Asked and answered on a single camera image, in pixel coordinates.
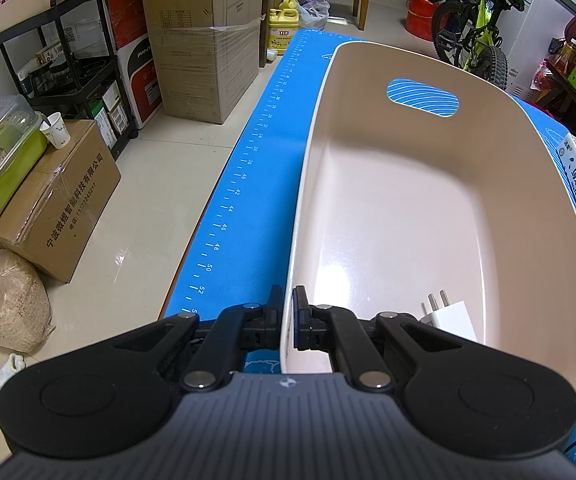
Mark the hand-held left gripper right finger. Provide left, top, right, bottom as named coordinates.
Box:
left=292, top=285, right=470, bottom=392

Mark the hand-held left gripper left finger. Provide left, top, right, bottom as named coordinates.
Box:
left=113, top=285, right=285, bottom=394

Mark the white charger plug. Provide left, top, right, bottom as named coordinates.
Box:
left=422, top=292, right=479, bottom=343

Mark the beige plastic storage bin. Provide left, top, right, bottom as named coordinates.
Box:
left=279, top=41, right=576, bottom=417

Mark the blue silicone mat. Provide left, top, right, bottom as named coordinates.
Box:
left=160, top=29, right=576, bottom=468

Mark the low brown cardboard box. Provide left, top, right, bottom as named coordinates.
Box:
left=0, top=119, right=122, bottom=284

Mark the tall brown cardboard box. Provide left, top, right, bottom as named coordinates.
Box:
left=138, top=0, right=261, bottom=125

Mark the clear bag of grain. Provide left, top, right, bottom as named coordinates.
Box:
left=0, top=249, right=55, bottom=353

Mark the red and white appliance box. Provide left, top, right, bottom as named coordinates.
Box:
left=105, top=0, right=164, bottom=131

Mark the white paper cup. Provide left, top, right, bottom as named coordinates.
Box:
left=39, top=112, right=70, bottom=150

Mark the yellow detergent jug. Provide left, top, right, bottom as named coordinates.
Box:
left=268, top=0, right=301, bottom=56

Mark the clear plastic bag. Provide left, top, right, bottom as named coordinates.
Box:
left=295, top=0, right=330, bottom=31

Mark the black utility cart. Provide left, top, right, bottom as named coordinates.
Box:
left=0, top=0, right=136, bottom=161

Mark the red bucket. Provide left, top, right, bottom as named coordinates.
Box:
left=404, top=0, right=441, bottom=41

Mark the green and black bicycle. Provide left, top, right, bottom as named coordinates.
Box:
left=430, top=0, right=526, bottom=92

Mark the white chest freezer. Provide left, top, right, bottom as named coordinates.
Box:
left=488, top=0, right=576, bottom=101

